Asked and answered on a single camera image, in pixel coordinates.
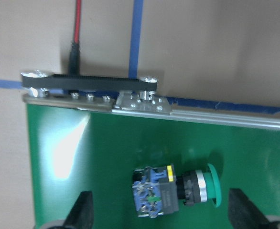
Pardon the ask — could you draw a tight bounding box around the green push button switch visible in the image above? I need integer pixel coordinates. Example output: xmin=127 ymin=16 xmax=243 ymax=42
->
xmin=131 ymin=164 xmax=222 ymax=219

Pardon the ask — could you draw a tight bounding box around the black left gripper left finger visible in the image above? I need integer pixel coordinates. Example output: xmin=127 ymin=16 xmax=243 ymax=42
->
xmin=63 ymin=191 xmax=94 ymax=229

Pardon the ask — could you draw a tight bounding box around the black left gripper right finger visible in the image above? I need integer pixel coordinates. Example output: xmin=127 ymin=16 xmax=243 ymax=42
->
xmin=228 ymin=188 xmax=272 ymax=229

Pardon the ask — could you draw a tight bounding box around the green conveyor belt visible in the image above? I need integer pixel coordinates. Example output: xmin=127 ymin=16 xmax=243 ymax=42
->
xmin=20 ymin=68 xmax=280 ymax=229

